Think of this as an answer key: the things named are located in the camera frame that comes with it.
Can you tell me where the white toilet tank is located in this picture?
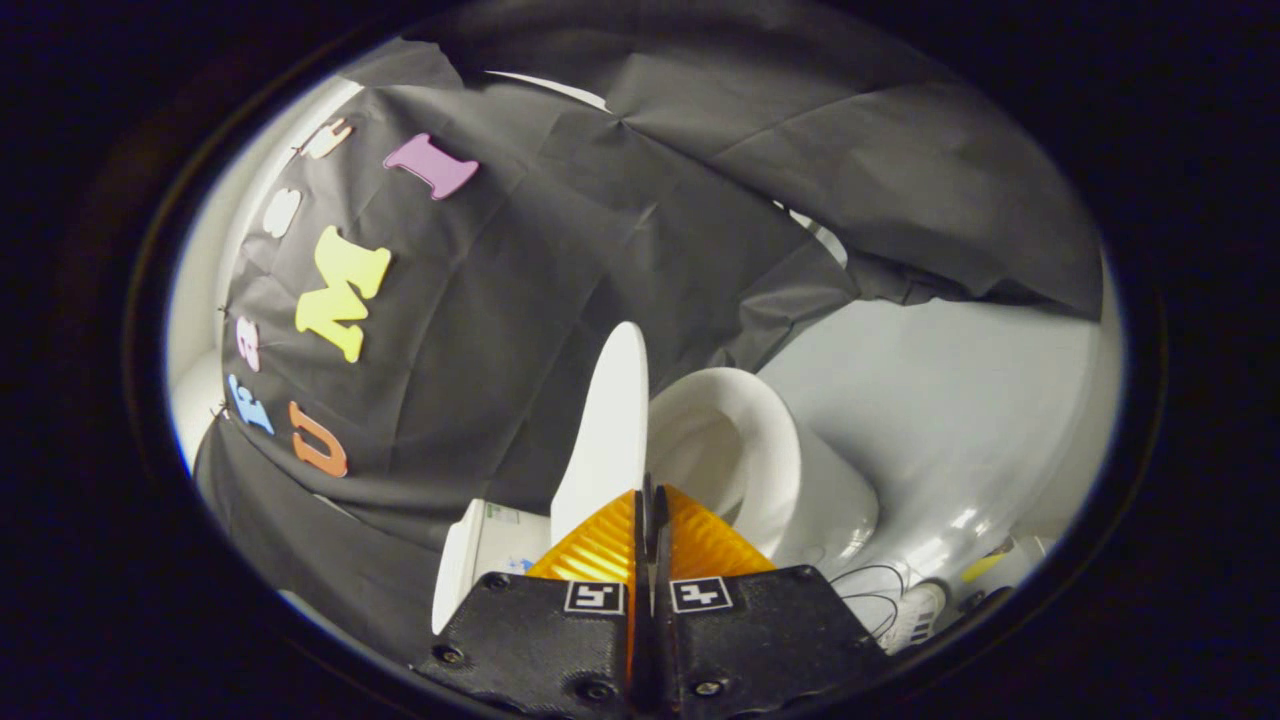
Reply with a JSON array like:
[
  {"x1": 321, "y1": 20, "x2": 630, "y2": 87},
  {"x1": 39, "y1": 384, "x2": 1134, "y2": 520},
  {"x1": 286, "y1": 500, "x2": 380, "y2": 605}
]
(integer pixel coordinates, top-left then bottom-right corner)
[{"x1": 432, "y1": 498, "x2": 553, "y2": 633}]

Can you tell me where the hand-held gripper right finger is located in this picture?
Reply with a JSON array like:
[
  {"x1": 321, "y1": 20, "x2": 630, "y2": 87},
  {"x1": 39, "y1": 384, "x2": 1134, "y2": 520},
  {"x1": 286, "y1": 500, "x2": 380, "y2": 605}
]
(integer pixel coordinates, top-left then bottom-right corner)
[{"x1": 650, "y1": 485, "x2": 891, "y2": 719}]

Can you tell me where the black backdrop cloth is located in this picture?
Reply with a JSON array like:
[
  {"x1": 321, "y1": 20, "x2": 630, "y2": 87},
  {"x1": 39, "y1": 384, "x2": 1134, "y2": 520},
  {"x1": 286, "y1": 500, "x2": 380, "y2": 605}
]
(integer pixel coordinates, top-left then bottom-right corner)
[{"x1": 195, "y1": 10, "x2": 1106, "y2": 661}]

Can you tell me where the white toilet bowl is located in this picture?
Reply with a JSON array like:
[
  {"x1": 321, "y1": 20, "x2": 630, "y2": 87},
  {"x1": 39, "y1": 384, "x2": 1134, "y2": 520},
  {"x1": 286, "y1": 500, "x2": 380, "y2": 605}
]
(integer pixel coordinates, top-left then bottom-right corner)
[{"x1": 648, "y1": 367, "x2": 881, "y2": 571}]

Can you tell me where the white toilet lid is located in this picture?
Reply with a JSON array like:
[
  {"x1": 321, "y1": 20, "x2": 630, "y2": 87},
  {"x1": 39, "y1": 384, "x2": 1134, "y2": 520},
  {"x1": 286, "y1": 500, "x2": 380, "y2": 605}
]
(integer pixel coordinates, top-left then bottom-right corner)
[{"x1": 550, "y1": 322, "x2": 651, "y2": 546}]

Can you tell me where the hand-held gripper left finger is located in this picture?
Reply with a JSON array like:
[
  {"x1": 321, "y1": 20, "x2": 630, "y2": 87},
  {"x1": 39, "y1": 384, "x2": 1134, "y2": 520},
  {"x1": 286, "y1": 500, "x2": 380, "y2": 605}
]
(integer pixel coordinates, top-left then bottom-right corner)
[{"x1": 415, "y1": 488, "x2": 649, "y2": 719}]

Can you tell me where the thin black cable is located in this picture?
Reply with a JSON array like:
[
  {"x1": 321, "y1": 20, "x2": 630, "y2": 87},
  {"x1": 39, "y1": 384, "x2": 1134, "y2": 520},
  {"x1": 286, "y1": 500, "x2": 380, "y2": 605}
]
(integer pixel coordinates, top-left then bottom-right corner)
[{"x1": 830, "y1": 564, "x2": 907, "y2": 641}]

